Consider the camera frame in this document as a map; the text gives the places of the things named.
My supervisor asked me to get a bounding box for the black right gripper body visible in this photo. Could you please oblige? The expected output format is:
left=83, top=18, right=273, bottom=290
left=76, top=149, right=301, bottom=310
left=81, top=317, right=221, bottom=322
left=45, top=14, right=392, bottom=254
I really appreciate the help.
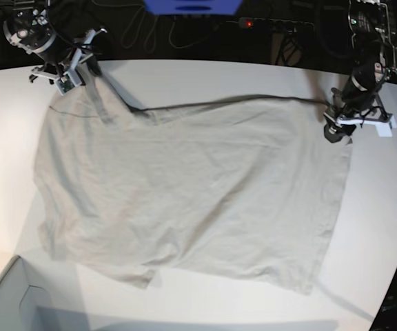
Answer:
left=79, top=54, right=103, bottom=83

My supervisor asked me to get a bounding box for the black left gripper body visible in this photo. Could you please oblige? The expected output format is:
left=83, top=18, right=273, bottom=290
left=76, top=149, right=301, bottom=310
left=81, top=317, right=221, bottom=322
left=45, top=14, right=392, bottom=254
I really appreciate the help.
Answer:
left=323, top=107, right=354, bottom=143

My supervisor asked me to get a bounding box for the beige grey t-shirt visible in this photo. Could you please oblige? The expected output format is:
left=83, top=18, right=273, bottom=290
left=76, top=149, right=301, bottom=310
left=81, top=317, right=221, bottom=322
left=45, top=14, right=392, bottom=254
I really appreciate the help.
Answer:
left=34, top=79, right=352, bottom=294

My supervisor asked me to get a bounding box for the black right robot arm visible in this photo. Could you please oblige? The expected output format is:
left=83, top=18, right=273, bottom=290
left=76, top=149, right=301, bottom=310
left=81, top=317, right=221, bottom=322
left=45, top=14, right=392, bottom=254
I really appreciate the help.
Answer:
left=3, top=1, right=107, bottom=94

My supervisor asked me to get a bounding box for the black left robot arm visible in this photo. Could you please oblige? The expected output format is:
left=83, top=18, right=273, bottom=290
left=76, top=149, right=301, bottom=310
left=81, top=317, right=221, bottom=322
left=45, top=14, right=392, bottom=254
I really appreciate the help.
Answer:
left=323, top=1, right=397, bottom=143

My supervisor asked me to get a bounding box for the blue plastic bin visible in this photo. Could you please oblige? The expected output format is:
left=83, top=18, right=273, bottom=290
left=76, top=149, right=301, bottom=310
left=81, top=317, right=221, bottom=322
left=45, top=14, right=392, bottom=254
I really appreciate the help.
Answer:
left=143, top=0, right=243, bottom=15

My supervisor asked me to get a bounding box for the black power strip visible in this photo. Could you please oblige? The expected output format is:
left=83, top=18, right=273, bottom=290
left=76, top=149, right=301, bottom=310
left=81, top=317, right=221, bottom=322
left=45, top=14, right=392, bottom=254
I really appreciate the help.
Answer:
left=237, top=17, right=315, bottom=33

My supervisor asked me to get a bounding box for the white cardboard box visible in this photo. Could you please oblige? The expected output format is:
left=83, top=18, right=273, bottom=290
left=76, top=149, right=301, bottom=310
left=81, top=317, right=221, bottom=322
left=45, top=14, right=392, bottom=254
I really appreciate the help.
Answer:
left=0, top=256, right=90, bottom=330

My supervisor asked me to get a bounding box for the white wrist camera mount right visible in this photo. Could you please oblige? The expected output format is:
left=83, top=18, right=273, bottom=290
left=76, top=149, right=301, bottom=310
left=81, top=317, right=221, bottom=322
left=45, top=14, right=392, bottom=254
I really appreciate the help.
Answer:
left=29, top=28, right=108, bottom=95

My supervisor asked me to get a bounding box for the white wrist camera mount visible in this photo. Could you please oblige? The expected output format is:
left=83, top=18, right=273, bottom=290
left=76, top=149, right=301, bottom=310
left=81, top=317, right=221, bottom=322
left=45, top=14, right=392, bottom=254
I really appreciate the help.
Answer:
left=29, top=28, right=108, bottom=95
left=334, top=92, right=397, bottom=138

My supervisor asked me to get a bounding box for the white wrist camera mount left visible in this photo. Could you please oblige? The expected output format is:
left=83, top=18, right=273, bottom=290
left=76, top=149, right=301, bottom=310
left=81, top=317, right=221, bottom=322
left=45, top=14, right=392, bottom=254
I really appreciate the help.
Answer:
left=334, top=92, right=397, bottom=138

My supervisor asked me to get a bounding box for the white looped cable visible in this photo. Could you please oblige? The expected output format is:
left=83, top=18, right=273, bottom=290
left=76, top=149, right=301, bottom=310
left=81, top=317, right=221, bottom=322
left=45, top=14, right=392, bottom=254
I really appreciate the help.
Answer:
left=119, top=13, right=220, bottom=50

